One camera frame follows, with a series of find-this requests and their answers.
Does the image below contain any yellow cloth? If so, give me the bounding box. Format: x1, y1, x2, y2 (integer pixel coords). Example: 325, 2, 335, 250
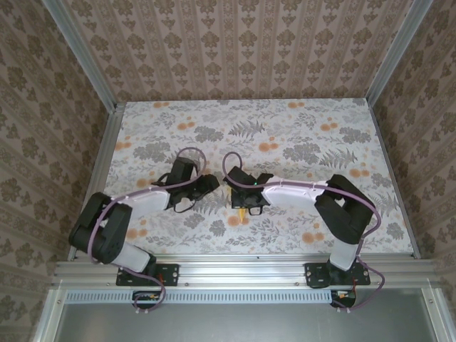
227, 188, 248, 221

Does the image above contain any grey sheet metal panel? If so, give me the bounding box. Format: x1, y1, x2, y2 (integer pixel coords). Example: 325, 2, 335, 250
56, 302, 438, 342

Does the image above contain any floral patterned table mat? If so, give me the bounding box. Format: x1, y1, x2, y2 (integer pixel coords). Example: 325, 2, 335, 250
87, 100, 416, 256

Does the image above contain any thin black left gripper cable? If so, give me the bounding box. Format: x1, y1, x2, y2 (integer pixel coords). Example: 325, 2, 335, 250
173, 197, 197, 214

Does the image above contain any aluminium cross rail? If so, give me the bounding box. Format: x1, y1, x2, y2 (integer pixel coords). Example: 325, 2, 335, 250
52, 259, 442, 288

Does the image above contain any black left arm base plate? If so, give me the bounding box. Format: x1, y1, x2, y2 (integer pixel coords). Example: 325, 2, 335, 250
115, 262, 180, 287

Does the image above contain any aluminium table side rail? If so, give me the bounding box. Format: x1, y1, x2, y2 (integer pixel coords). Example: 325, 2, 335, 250
68, 102, 126, 261
368, 98, 422, 259

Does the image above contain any grey slotted cable duct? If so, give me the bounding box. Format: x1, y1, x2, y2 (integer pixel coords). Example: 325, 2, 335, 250
66, 289, 423, 304

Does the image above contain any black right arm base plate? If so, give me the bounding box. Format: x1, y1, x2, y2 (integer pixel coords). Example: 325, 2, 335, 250
304, 262, 371, 289

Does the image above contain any black control board with wires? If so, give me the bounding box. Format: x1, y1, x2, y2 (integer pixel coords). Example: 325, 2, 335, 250
329, 290, 358, 309
132, 290, 165, 310

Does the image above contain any aluminium corner post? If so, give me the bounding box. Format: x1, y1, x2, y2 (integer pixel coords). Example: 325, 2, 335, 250
366, 0, 435, 104
45, 0, 119, 112

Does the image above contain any aluminium lower frame rail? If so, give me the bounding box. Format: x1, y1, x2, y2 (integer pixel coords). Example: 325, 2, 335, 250
421, 287, 450, 342
33, 287, 68, 342

